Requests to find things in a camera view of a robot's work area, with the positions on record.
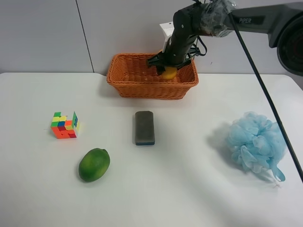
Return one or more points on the blue mesh bath loofah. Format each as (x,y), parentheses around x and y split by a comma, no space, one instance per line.
(257,144)

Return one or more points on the scrambled Rubik's cube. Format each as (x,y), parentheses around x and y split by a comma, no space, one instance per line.
(64,128)

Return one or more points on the yellow mango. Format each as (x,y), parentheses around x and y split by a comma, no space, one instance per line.
(169,73)

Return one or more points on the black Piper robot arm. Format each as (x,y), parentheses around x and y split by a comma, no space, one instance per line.
(283,23)

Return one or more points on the orange wicker basket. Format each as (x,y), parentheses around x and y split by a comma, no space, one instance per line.
(129,75)

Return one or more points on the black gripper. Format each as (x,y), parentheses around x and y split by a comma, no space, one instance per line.
(175,53)

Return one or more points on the green lemon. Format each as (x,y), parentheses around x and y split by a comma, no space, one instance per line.
(94,165)

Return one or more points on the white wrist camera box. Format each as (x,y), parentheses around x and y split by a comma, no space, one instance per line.
(167,29)

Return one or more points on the grey whiteboard eraser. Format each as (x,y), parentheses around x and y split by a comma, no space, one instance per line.
(144,128)

